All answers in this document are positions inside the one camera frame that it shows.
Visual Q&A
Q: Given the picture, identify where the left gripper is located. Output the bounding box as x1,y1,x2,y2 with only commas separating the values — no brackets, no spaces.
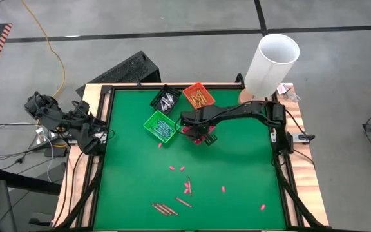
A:
71,100,109,135

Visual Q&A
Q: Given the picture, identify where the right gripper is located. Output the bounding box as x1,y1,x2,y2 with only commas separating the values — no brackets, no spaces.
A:
180,107,219,144

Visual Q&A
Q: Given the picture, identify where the red plastic basket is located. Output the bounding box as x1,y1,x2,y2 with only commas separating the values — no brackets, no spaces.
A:
181,124,218,146

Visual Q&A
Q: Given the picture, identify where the orange plastic basket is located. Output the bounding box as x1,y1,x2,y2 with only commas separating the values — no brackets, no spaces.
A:
182,82,216,111

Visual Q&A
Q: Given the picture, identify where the black plastic basket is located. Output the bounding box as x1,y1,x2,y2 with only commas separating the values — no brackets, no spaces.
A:
149,84,182,116

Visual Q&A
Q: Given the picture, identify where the green plastic basket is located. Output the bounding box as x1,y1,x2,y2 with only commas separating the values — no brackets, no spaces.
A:
142,110,180,144

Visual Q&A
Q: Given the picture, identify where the green table mat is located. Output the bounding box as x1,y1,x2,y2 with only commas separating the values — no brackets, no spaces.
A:
93,89,287,231

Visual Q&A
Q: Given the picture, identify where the black floor beam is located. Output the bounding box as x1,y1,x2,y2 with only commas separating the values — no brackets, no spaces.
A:
0,167,62,197

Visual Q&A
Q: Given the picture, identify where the white shade wooden lamp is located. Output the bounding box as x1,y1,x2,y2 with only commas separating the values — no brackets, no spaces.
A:
237,33,301,106

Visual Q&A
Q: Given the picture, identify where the clear plastic wrapper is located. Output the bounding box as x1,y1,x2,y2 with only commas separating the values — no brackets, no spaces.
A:
283,86,301,103

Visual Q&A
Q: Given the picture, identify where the gray adapter box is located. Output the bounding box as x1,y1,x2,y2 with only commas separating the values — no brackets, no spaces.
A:
293,133,316,144

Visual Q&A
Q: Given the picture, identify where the black furniture foot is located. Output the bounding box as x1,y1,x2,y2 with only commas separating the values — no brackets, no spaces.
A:
28,211,55,227

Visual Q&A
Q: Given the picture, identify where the black table frame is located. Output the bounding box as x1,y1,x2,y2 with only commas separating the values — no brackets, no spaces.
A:
75,82,302,232

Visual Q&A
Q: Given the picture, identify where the black frame bracket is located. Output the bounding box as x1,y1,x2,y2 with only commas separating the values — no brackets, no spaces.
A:
234,73,246,90

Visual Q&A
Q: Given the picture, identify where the black diagonal frame strut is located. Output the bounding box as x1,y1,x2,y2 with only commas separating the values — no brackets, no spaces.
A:
55,167,104,229
274,160,327,230

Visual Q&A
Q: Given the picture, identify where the black floor cable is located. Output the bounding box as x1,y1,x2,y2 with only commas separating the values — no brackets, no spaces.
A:
0,148,70,171

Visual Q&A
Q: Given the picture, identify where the yellow cable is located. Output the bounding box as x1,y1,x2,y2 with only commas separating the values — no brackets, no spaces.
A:
20,0,67,97

